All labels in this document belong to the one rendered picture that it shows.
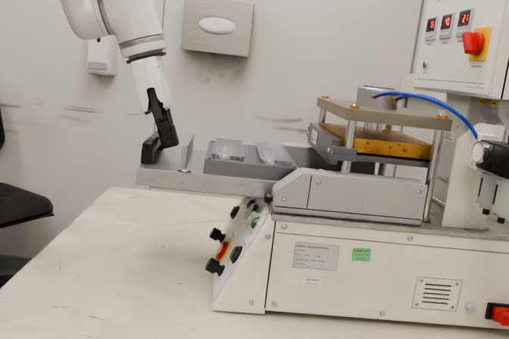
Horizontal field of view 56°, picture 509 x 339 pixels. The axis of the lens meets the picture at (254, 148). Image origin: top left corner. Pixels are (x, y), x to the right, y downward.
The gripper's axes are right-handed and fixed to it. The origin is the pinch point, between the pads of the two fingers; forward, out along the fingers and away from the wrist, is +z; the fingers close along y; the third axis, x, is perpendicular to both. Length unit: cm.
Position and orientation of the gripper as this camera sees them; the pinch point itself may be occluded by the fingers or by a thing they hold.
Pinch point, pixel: (168, 136)
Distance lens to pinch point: 92.3
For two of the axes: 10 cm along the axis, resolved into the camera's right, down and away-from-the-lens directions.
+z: 2.4, 9.6, 1.8
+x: 9.7, -2.4, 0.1
